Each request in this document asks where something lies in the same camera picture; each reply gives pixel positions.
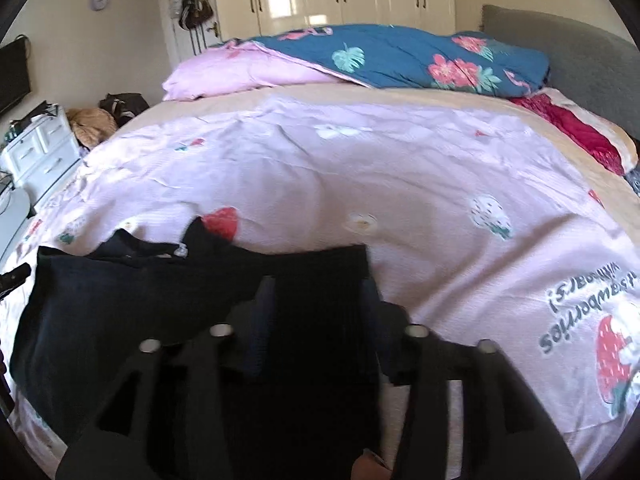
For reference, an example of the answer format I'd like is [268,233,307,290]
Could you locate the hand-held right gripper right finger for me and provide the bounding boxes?
[360,277,583,480]

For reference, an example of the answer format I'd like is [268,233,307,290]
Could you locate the hanging bags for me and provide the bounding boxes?
[172,0,213,31]

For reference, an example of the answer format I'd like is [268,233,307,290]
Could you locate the blue floral quilt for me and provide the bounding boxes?
[250,23,551,98]

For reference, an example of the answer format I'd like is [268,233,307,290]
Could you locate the pink pillow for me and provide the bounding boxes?
[162,40,351,102]

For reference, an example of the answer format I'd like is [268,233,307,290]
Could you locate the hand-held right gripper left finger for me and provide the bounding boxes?
[55,276,278,480]

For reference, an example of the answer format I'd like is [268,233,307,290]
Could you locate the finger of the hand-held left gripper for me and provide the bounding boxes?
[0,262,32,298]

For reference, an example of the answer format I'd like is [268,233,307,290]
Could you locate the black bag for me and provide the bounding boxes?
[98,92,151,128]

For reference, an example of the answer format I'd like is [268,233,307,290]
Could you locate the black television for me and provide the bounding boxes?
[0,37,32,116]

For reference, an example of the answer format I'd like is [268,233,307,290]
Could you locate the red blanket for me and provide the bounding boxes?
[510,87,638,177]

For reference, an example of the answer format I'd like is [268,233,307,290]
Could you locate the person's right hand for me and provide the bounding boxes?
[351,450,393,480]

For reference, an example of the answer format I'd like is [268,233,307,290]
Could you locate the pink strawberry printed sheet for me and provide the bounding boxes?
[7,92,640,480]

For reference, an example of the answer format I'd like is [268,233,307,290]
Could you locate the white drawer cabinet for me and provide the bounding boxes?
[0,110,81,196]

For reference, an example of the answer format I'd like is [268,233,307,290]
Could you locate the grey headboard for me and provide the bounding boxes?
[480,4,640,141]

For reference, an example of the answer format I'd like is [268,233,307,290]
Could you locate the black pants with orange patches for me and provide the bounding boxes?
[10,215,386,480]

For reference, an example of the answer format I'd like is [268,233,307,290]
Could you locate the white door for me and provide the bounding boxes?
[157,0,223,68]

